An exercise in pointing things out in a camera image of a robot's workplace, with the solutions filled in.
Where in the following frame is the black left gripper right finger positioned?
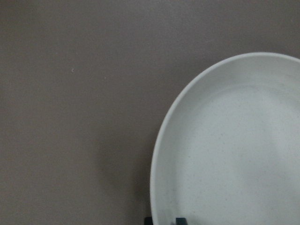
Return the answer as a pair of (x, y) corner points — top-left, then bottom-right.
(175, 217), (188, 225)

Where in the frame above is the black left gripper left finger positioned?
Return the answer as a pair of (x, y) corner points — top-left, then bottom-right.
(144, 217), (153, 225)

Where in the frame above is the round cream plate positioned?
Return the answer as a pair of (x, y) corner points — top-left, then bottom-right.
(150, 52), (300, 225)

